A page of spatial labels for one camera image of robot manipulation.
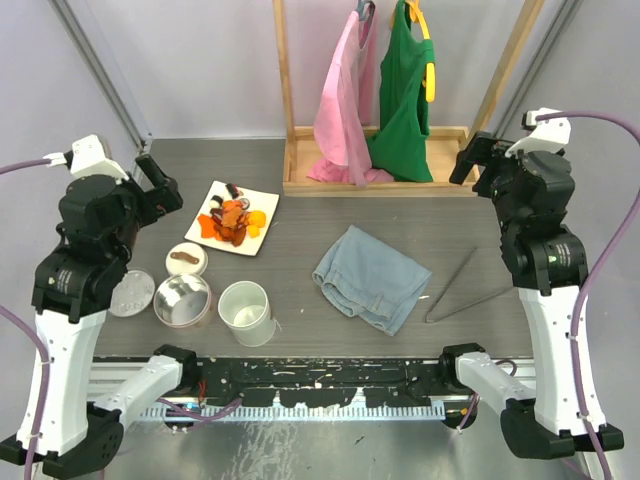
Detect tall white cylinder container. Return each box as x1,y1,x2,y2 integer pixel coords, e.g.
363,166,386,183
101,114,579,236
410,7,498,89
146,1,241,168
218,281,277,348

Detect metal tongs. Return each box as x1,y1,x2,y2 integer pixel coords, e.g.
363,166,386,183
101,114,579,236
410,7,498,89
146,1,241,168
423,246,513,324

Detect white square plate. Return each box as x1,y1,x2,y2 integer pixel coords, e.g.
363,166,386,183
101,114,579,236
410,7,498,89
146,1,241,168
184,180,280,257

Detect flat metal inner lid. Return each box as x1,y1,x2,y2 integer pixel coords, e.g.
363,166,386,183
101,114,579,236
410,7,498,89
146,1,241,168
109,269,156,318

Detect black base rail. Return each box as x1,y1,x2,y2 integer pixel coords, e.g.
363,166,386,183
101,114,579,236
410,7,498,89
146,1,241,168
167,358,471,408

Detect green hanging tank top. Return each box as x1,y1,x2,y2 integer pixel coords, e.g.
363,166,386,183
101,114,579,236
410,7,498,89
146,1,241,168
367,30,433,183

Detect pink metal bowl container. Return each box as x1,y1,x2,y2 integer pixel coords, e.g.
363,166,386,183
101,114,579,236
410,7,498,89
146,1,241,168
152,274,214,329

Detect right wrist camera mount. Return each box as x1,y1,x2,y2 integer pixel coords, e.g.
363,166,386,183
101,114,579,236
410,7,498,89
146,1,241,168
505,108,571,158

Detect grey clothes hanger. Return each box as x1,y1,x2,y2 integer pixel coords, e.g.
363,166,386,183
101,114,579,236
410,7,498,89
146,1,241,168
355,0,375,21

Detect blue denim shorts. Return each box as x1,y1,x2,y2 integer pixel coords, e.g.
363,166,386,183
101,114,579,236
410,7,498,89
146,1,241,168
312,225,432,336

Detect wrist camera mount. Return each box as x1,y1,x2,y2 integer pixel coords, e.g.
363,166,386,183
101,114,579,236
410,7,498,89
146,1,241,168
505,108,571,158
44,134,130,182

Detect yellow clothes hanger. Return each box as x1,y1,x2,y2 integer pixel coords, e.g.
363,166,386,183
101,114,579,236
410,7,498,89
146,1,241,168
391,1,436,103

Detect pink hanging shirt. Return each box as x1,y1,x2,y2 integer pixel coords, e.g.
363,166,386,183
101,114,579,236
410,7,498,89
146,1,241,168
307,11,393,187

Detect white lid with brown strap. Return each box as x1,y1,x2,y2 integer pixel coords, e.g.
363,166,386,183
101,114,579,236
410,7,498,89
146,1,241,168
165,242,208,276

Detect wooden clothes rack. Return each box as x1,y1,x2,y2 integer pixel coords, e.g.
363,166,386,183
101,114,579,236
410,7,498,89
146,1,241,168
273,1,543,197

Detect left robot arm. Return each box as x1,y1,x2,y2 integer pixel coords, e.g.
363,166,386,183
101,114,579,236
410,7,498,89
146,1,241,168
1,152,200,479

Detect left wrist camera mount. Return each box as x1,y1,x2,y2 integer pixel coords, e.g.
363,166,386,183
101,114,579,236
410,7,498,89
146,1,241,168
44,134,130,182

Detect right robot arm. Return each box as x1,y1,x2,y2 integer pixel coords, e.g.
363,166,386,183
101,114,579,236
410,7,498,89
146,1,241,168
438,132,624,460

